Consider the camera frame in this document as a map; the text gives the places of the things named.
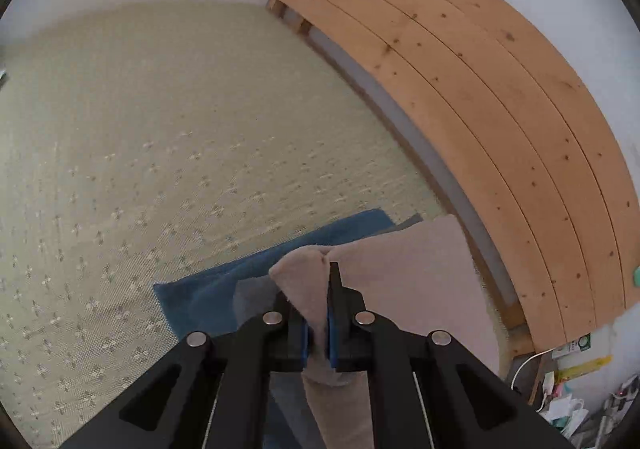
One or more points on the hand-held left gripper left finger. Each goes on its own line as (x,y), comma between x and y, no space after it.
(304,344)

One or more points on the folded teal cloth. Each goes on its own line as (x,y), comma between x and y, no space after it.
(210,289)

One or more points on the white paper bag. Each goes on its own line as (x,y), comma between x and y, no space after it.
(565,414)

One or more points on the green and white box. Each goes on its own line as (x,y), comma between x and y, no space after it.
(575,346)

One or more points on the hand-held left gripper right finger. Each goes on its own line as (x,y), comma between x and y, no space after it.
(331,329)

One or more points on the wooden slatted headboard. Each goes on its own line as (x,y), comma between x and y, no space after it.
(475,79)

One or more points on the beige t-shirt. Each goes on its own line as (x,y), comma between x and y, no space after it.
(420,279)

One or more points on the yellow packet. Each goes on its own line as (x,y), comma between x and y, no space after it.
(585,368)

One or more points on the folded grey cloth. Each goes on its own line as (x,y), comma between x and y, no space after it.
(255,301)

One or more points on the woven patterned bed mat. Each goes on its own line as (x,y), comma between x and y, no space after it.
(175,129)

